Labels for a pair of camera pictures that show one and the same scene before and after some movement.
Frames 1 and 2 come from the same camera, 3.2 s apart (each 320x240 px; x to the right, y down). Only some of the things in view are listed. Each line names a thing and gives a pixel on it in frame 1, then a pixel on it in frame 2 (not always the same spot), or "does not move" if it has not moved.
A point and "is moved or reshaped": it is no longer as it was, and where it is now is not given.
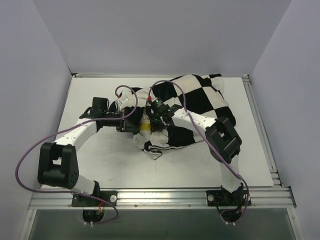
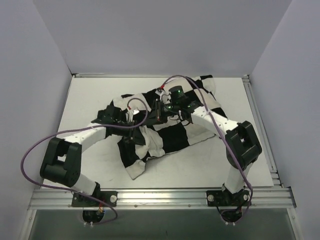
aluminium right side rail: (277, 181) does not move
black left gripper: (128, 125) → (133, 135)
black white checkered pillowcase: (203, 96) is moved or reshaped
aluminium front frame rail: (261, 198) does not move
